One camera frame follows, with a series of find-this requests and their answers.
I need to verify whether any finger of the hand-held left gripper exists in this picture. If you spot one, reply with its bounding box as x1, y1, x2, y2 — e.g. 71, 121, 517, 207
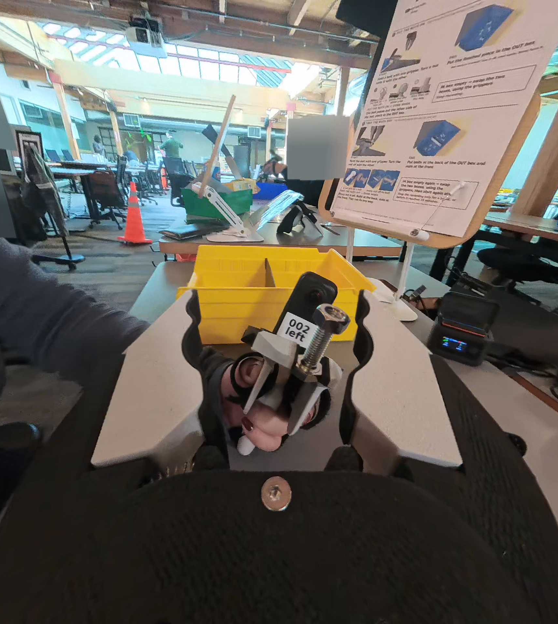
286, 361, 344, 436
251, 331, 305, 369

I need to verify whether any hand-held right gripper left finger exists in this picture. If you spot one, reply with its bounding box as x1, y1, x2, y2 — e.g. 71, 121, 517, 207
91, 289, 211, 473

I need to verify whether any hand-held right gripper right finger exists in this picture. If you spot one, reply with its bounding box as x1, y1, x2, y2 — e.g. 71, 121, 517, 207
338, 290, 464, 476

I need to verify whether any steel hex nut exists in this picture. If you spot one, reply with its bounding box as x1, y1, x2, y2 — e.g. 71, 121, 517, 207
315, 303, 351, 335

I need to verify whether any steel bolt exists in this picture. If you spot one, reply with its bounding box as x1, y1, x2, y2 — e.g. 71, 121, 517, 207
296, 324, 334, 377

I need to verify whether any yellow plastic bin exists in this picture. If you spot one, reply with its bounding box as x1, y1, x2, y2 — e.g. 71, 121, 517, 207
176, 245, 376, 345

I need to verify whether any person's left forearm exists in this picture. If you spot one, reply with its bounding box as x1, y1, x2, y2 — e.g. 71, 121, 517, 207
0, 236, 233, 439

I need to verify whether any person's left hand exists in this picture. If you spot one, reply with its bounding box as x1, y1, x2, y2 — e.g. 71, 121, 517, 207
223, 353, 333, 451

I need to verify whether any wooden desk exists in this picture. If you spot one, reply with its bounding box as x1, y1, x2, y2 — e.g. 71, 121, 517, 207
159, 218, 402, 257

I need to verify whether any black stand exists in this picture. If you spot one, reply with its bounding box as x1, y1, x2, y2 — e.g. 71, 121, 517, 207
276, 202, 324, 239

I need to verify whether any clear plastic holder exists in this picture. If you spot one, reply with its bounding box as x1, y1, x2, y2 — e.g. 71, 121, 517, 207
250, 189, 305, 228

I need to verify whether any black device with small screen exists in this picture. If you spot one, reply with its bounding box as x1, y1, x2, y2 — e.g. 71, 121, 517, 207
427, 292, 500, 367

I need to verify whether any white folding stand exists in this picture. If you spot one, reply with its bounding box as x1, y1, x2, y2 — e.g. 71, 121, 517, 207
195, 187, 265, 243

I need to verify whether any green bin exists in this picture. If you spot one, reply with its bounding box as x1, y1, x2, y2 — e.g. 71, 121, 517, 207
181, 187, 254, 218

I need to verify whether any white tethered pen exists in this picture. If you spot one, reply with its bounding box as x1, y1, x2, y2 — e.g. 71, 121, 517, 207
407, 179, 469, 241

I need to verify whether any black wallet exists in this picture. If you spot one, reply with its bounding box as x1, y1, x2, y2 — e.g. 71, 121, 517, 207
159, 223, 231, 241

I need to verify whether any wooden stick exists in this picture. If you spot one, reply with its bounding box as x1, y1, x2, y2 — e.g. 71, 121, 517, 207
199, 95, 237, 199

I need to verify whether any black office chair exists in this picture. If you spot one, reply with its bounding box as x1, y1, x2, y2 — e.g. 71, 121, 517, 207
476, 246, 558, 304

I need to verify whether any wooden board with instruction sheet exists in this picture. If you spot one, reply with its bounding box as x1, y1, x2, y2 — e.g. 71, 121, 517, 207
318, 0, 556, 252

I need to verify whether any brown office chair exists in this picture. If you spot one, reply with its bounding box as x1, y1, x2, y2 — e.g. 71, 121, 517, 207
86, 168, 129, 230

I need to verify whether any coat rack with jacket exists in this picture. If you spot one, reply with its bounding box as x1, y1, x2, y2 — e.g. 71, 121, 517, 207
16, 129, 85, 272

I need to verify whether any ceiling projector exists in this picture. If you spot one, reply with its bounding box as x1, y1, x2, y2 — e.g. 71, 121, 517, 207
125, 17, 168, 55

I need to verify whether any wooden post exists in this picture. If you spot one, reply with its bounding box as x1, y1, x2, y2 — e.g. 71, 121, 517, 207
510, 44, 558, 218

